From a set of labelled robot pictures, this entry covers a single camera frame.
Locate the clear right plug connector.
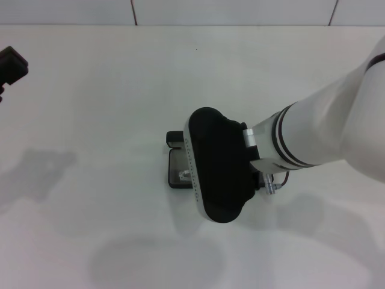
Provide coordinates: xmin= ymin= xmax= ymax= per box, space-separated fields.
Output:
xmin=260 ymin=173 xmax=278 ymax=195

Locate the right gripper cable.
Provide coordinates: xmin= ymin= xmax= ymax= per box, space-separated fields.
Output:
xmin=272 ymin=170 xmax=291 ymax=189

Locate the black glasses case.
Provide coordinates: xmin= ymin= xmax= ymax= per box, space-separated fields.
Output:
xmin=165 ymin=129 xmax=199 ymax=190

